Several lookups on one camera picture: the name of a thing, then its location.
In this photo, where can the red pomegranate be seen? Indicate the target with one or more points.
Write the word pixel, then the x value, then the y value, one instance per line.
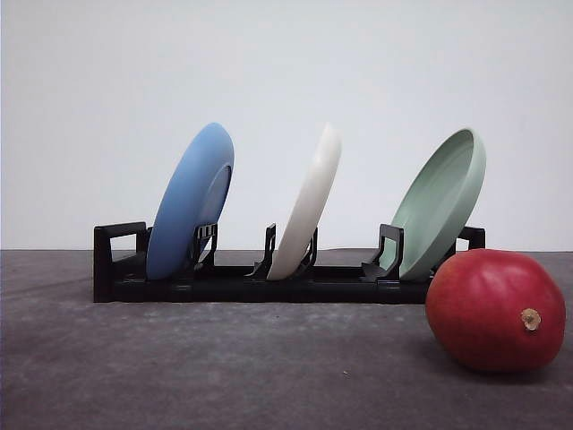
pixel 496 310

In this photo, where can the blue plate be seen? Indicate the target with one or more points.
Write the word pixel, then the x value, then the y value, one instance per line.
pixel 194 197

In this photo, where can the black plate rack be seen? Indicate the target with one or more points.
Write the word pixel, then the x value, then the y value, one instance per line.
pixel 120 272

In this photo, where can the white plate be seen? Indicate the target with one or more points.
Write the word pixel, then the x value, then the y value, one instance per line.
pixel 296 241

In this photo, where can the green plate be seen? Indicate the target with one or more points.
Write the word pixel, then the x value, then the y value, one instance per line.
pixel 436 205

